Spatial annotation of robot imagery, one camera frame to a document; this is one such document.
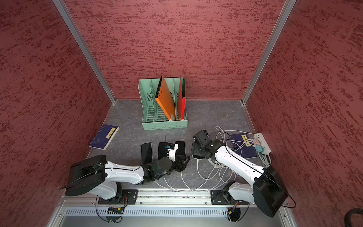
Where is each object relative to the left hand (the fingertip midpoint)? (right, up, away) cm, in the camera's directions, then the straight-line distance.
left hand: (187, 160), depth 78 cm
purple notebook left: (-58, +10, +18) cm, 62 cm away
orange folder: (-15, +37, +11) cm, 41 cm away
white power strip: (+52, +3, +11) cm, 53 cm away
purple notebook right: (+37, +6, +12) cm, 39 cm away
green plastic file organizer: (-27, +23, +33) cm, 49 cm away
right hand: (+6, +3, +6) cm, 9 cm away
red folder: (-4, +36, +39) cm, 53 cm away
